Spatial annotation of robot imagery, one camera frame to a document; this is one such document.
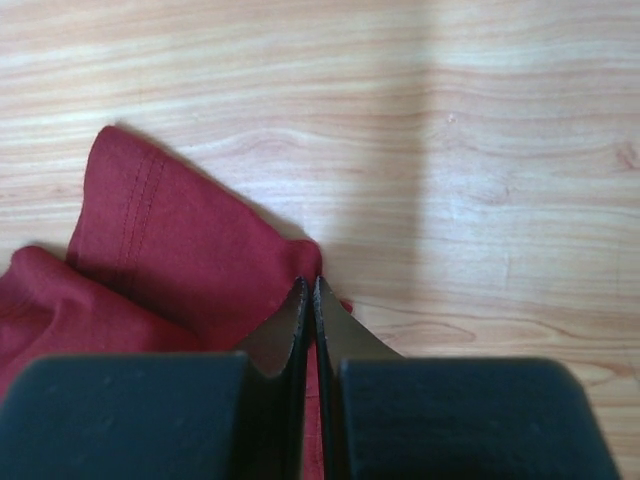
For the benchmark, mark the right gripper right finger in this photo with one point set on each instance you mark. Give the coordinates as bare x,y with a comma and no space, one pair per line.
387,416

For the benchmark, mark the red t-shirt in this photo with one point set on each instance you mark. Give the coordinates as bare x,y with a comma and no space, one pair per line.
162,261

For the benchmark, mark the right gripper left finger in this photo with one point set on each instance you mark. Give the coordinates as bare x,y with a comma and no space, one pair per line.
234,415

